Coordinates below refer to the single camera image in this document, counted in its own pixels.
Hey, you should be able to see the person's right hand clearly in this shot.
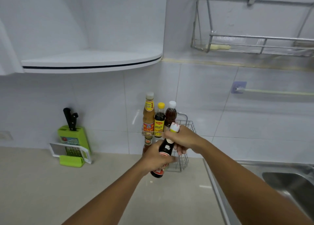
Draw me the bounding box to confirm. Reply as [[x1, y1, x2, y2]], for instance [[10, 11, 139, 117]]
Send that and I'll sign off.
[[162, 125, 204, 156]]

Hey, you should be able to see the person's left hand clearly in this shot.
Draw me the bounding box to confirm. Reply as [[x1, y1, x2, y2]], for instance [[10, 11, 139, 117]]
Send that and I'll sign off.
[[138, 139, 179, 177]]

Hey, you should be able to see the dark sauce bottle white cap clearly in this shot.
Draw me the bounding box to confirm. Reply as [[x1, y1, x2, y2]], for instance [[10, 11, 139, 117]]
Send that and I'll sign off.
[[150, 122, 181, 179]]

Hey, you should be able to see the person's right forearm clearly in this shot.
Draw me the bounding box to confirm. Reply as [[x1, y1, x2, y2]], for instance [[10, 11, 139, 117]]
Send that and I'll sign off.
[[194, 137, 314, 225]]

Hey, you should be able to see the person's left forearm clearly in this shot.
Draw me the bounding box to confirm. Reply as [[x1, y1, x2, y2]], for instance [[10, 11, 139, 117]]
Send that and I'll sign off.
[[61, 159, 148, 225]]

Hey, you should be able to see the dark sauce bottle yellow cap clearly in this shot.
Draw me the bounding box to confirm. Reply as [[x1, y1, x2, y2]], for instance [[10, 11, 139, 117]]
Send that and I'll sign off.
[[154, 102, 166, 138]]

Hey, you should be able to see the brown sauce bottle white cap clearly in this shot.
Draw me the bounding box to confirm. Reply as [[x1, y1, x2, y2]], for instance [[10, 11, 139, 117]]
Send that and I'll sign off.
[[164, 101, 177, 131]]

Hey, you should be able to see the small brown sauce bottle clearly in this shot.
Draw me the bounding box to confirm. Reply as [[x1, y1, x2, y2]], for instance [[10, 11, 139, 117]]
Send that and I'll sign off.
[[143, 137, 153, 156]]

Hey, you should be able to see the amber sauce bottle grey cap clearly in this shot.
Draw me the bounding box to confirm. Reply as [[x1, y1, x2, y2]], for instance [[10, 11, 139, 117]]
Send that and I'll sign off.
[[142, 92, 155, 139]]

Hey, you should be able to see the green knife block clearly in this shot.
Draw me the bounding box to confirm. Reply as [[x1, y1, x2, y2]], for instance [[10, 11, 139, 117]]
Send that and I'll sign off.
[[58, 125, 91, 157]]

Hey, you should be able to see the green plastic grater holder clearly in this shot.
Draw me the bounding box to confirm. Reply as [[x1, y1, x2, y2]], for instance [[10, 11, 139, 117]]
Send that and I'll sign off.
[[59, 155, 85, 168]]

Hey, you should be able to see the white rounded corner shelf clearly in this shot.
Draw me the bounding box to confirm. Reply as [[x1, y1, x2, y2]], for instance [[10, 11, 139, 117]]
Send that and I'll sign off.
[[21, 44, 163, 74]]

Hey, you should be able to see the pale green towel bar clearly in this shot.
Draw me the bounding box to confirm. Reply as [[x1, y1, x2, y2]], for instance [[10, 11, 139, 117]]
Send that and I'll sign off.
[[231, 81, 314, 96]]

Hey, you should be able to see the clear plastic drip tray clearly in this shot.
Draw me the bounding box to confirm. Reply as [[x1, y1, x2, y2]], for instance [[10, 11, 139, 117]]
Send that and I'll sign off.
[[196, 31, 314, 56]]

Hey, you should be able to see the stainless steel sink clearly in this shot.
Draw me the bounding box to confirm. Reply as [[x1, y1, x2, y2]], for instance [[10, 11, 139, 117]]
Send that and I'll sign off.
[[203, 159, 314, 225]]

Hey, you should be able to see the two-tier wire condiment rack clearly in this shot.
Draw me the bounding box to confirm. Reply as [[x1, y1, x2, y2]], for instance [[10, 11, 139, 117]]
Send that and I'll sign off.
[[141, 112, 197, 173]]

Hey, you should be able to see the large black knife handle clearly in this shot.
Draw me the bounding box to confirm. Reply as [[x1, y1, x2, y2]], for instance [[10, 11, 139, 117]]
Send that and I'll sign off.
[[63, 108, 75, 131]]

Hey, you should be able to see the cream utensil handle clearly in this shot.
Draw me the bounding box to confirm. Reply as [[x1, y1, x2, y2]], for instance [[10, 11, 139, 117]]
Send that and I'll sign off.
[[209, 44, 232, 51]]

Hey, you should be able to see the white handled grater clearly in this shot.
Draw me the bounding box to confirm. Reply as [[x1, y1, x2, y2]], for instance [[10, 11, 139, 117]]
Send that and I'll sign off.
[[49, 142, 93, 164]]

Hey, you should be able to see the steel wall dish rack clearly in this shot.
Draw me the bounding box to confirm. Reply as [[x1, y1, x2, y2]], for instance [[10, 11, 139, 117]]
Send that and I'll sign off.
[[191, 0, 314, 58]]

